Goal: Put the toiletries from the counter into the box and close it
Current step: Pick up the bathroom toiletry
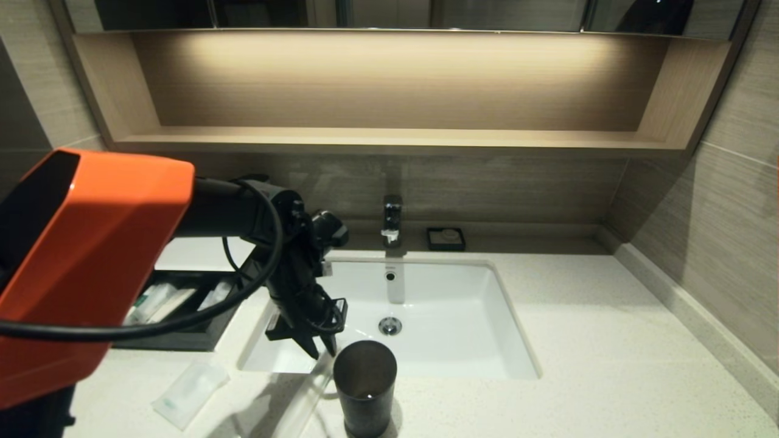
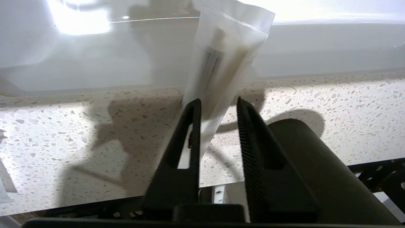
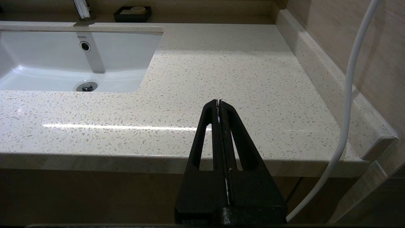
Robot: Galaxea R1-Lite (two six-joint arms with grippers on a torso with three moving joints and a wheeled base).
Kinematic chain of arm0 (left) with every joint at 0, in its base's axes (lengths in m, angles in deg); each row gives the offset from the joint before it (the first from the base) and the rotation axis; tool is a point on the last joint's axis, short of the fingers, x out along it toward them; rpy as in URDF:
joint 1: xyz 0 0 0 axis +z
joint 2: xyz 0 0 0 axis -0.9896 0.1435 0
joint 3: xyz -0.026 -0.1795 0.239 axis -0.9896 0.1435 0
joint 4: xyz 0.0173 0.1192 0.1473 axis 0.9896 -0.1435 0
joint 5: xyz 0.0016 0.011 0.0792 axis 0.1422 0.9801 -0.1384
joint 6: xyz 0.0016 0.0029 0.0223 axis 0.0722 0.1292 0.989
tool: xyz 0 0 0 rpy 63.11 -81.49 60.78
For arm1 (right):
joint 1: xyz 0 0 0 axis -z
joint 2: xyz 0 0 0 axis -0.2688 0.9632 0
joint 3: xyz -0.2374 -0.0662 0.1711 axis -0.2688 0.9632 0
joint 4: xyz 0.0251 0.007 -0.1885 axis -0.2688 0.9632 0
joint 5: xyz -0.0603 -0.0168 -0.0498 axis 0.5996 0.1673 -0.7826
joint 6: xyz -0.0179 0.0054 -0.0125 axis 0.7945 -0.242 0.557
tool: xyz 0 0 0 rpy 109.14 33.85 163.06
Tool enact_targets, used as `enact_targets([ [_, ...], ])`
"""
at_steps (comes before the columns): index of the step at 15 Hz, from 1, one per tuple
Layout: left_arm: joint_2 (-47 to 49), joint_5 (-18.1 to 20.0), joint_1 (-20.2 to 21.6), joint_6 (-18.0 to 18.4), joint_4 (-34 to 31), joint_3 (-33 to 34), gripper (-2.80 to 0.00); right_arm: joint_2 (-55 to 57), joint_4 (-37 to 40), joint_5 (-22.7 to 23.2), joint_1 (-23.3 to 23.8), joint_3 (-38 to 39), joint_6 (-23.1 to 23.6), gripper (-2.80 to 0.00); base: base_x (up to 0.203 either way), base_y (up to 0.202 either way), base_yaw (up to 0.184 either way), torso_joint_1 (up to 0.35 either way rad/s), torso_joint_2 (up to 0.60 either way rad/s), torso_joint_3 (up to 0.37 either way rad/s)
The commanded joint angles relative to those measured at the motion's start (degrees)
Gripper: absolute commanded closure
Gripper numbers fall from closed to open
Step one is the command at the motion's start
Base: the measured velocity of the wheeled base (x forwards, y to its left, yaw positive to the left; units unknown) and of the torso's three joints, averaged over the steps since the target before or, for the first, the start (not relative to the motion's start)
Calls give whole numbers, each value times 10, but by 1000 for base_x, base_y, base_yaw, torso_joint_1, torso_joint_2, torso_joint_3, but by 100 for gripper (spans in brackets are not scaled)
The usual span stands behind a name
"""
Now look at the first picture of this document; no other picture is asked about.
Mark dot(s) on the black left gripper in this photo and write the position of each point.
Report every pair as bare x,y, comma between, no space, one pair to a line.
301,298

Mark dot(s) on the small white sachet packet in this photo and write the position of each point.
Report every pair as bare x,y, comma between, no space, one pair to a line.
190,394

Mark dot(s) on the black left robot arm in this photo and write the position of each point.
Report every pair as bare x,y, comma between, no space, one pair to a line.
91,243

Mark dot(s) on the dark grey tumbler cup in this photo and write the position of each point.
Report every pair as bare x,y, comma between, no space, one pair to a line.
365,389

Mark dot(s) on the chrome sink drain plug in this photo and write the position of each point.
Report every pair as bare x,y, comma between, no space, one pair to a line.
390,326

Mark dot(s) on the red item frosted pouch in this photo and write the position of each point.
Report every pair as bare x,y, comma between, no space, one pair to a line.
216,295

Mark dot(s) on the white ceramic sink basin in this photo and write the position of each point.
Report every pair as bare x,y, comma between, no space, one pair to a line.
450,316

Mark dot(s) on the chrome faucet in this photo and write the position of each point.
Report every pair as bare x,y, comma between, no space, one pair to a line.
392,222

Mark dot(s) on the black soap dish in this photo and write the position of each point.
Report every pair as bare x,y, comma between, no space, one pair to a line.
432,243

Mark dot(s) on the round pale soap bar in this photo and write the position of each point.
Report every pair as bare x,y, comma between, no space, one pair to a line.
450,234

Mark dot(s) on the green label tube packet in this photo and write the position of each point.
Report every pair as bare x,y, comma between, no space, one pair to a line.
141,301

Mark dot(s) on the mirror cabinet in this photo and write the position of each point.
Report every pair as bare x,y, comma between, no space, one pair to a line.
487,13

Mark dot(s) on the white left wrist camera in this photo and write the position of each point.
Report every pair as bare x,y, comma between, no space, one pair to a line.
326,269

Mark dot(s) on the light wooden wall shelf niche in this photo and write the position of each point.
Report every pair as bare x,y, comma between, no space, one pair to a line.
389,140

